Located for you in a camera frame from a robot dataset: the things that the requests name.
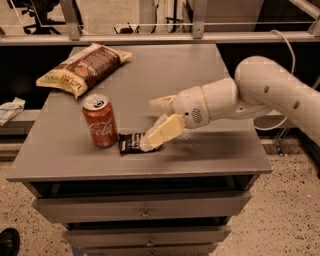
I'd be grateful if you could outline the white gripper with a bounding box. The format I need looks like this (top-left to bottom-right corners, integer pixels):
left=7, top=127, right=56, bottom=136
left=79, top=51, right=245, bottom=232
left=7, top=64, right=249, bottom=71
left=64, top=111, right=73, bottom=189
left=140, top=86, right=210, bottom=152

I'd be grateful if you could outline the black rxbar chocolate bar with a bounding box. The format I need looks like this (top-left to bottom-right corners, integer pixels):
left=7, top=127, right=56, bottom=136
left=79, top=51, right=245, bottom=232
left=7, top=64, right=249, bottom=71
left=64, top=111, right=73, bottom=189
left=118, top=133, right=161, bottom=155

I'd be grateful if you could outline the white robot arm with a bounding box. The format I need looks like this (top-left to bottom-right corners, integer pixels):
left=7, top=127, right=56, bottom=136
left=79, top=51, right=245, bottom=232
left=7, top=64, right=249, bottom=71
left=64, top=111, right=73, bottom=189
left=140, top=56, right=320, bottom=152

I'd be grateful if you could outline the red coke can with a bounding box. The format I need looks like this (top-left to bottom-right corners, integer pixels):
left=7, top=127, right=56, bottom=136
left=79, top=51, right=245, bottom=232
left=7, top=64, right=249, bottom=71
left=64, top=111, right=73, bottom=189
left=82, top=94, right=118, bottom=147

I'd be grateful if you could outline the grey metal railing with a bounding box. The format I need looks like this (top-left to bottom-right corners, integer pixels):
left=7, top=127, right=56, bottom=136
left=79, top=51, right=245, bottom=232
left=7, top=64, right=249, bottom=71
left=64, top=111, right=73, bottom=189
left=0, top=0, right=320, bottom=46

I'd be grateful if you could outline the brown yellow chip bag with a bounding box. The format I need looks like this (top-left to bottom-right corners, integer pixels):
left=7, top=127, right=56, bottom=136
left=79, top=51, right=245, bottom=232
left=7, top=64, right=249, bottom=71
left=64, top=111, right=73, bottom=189
left=36, top=43, right=132, bottom=99

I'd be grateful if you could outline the grey drawer cabinet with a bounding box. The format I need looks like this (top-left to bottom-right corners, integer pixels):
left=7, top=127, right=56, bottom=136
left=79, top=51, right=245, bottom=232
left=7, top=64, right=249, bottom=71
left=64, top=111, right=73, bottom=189
left=5, top=44, right=273, bottom=256

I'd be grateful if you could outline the middle grey drawer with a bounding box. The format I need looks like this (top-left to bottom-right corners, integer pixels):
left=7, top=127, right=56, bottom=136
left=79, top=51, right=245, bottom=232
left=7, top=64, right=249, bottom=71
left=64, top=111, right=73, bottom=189
left=63, top=226, right=231, bottom=248

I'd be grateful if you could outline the grey drawer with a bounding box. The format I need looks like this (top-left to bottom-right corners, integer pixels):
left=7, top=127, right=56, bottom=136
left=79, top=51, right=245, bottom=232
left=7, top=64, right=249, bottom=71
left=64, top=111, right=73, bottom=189
left=72, top=244, right=217, bottom=256
left=33, top=191, right=251, bottom=223
left=63, top=226, right=231, bottom=248

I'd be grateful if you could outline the top grey drawer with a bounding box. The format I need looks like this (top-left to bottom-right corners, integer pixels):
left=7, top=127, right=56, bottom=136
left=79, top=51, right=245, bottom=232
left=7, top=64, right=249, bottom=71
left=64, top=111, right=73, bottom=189
left=33, top=191, right=251, bottom=223

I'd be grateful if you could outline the bottom grey drawer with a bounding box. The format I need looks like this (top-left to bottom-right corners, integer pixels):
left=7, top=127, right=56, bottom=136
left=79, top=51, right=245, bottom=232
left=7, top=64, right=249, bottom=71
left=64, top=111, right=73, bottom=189
left=72, top=244, right=217, bottom=256

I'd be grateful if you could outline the white folded cloth packet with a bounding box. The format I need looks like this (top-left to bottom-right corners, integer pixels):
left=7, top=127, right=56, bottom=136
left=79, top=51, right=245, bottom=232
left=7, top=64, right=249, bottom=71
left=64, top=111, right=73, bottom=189
left=0, top=97, right=25, bottom=126

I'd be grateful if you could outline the black office chair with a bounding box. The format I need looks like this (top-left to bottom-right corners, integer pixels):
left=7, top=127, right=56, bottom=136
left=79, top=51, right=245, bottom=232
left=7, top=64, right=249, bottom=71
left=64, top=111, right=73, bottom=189
left=14, top=0, right=84, bottom=36

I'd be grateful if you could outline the black leather shoe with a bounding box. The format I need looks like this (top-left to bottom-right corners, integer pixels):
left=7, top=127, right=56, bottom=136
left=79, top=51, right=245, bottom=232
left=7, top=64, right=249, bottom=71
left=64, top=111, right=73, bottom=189
left=0, top=228, right=20, bottom=256

